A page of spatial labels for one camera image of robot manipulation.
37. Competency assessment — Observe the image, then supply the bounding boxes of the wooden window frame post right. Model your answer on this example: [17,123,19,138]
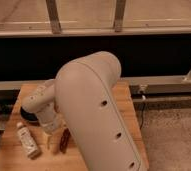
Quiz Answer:
[113,0,126,32]

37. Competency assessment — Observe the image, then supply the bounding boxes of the white bottle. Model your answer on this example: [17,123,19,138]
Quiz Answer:
[17,122,40,159]

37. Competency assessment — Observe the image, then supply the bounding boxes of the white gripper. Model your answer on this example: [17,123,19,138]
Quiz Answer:
[37,112,62,150]

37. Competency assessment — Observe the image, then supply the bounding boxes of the wooden window frame post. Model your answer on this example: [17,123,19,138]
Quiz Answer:
[113,0,126,32]
[46,0,61,34]

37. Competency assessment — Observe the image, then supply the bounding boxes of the wooden window frame post left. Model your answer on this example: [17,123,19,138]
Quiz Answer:
[46,0,61,34]

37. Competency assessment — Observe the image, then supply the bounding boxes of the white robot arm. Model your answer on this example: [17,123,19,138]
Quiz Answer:
[22,51,147,171]

